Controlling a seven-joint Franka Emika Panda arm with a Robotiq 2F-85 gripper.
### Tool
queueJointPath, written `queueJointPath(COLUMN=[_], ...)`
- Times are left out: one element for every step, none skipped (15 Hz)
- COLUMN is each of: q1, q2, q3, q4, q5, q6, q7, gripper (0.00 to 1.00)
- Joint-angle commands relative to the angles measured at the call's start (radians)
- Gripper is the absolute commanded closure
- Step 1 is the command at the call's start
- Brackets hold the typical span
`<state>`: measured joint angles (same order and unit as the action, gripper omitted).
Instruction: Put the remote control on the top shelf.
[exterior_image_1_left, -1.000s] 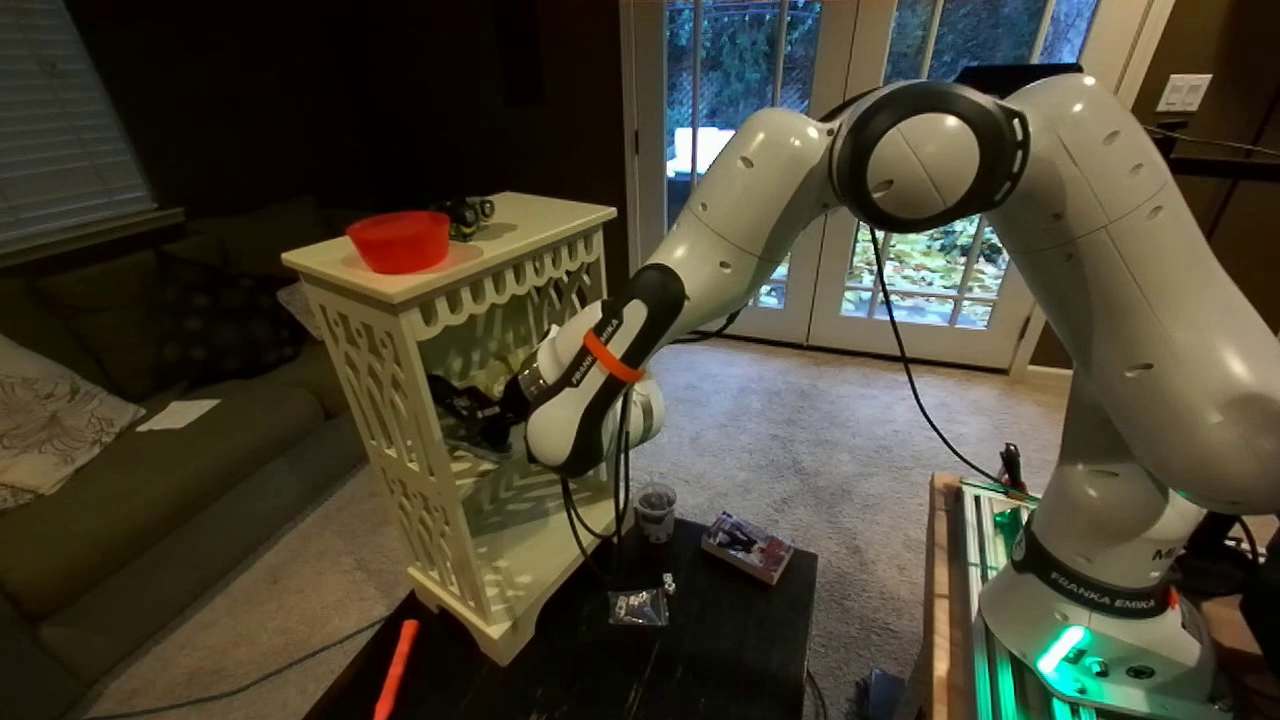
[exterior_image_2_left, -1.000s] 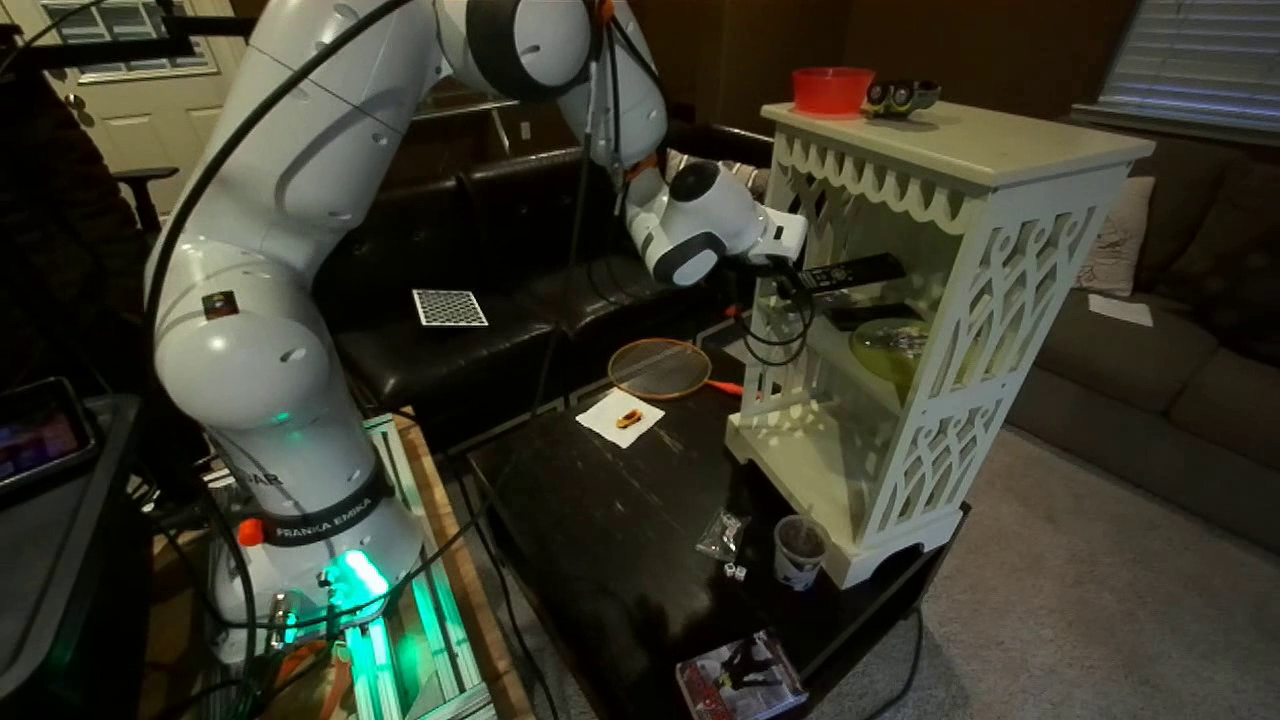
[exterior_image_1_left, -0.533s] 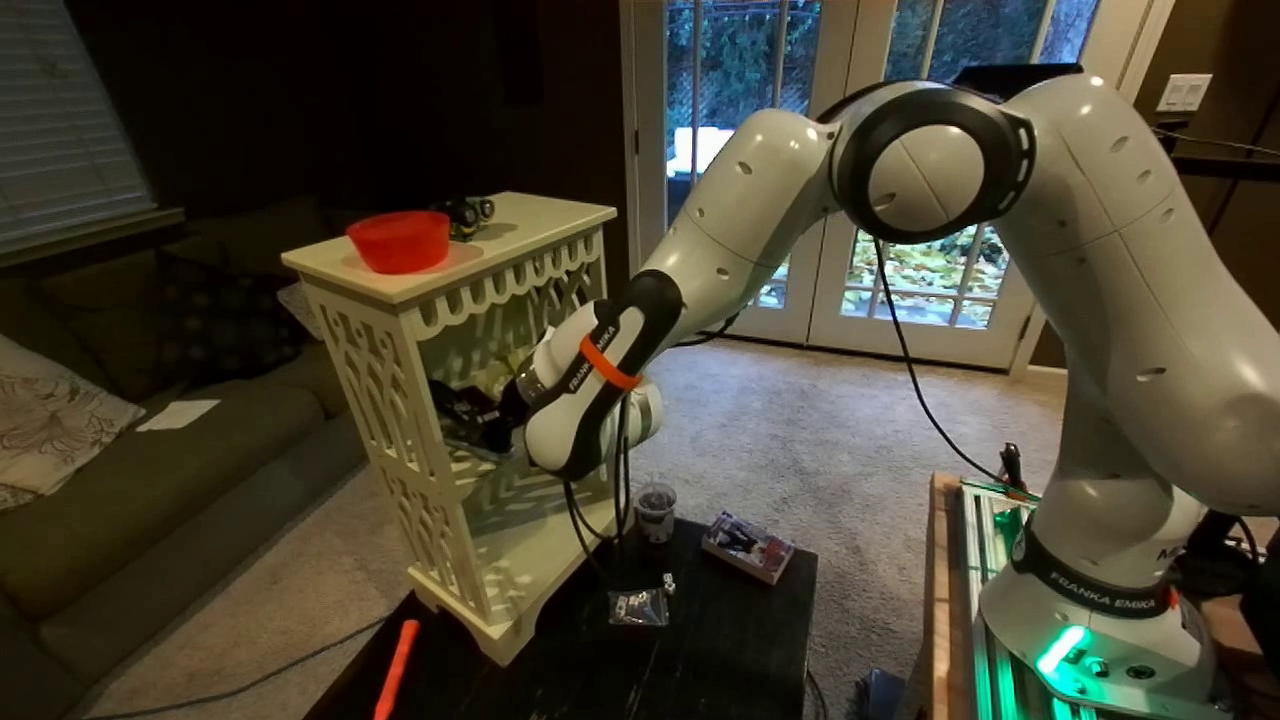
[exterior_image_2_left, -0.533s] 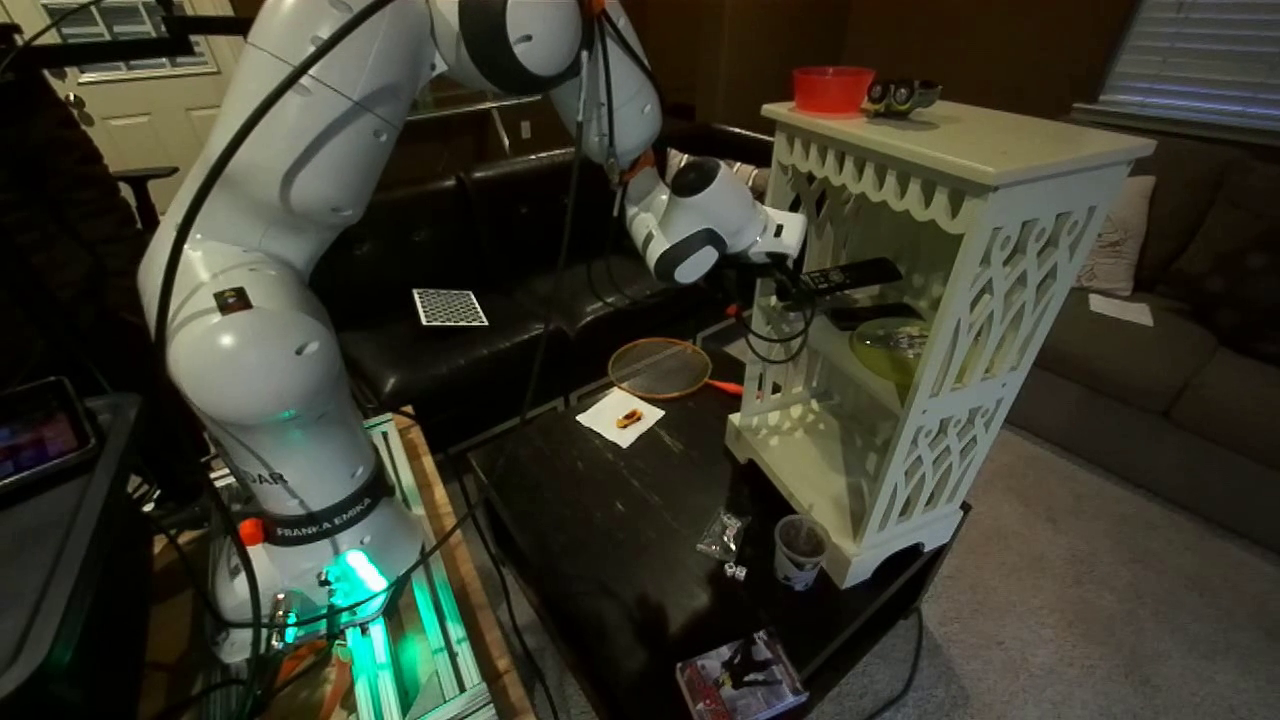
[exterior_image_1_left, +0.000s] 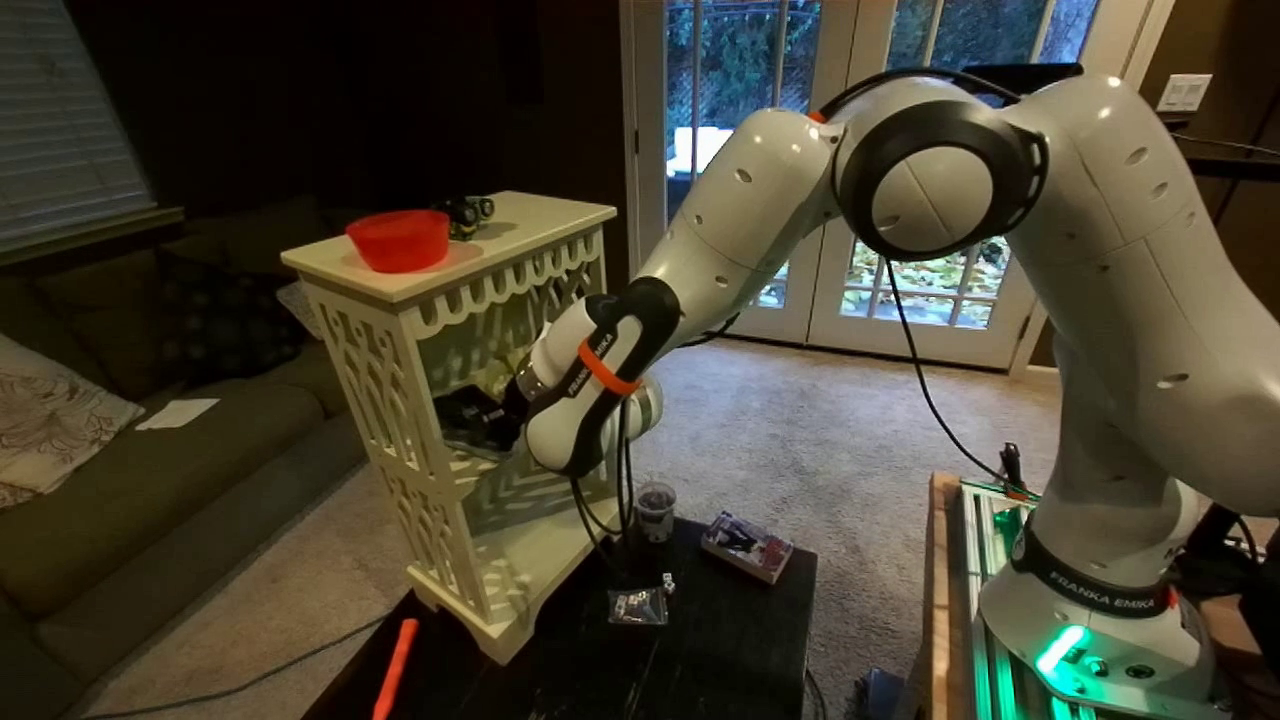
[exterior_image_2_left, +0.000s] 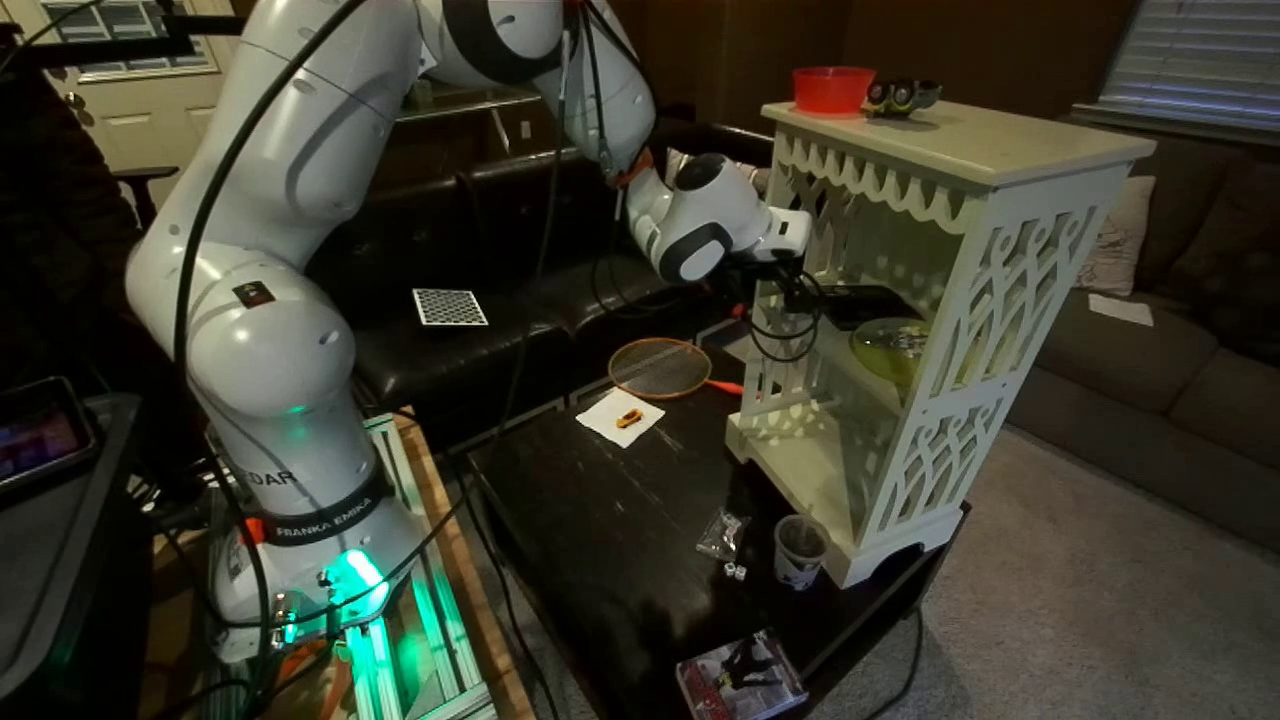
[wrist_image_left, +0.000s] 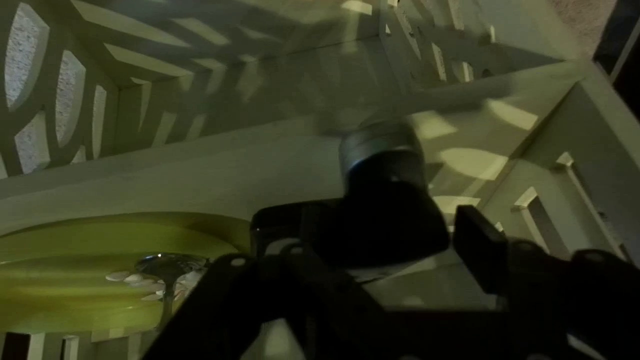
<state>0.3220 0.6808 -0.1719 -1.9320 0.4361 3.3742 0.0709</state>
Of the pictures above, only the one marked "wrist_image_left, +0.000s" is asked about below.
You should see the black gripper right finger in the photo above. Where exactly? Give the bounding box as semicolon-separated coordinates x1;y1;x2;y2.
452;203;517;297

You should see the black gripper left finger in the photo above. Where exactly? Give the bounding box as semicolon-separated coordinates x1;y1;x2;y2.
251;203;319;261

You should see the white lattice shelf unit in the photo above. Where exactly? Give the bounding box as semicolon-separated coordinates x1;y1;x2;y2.
0;0;640;360

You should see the metal spoon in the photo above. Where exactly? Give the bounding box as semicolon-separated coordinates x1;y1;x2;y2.
132;250;211;322

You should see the yellow-green bowl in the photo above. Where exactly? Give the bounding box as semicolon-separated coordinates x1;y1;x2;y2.
0;211;258;336

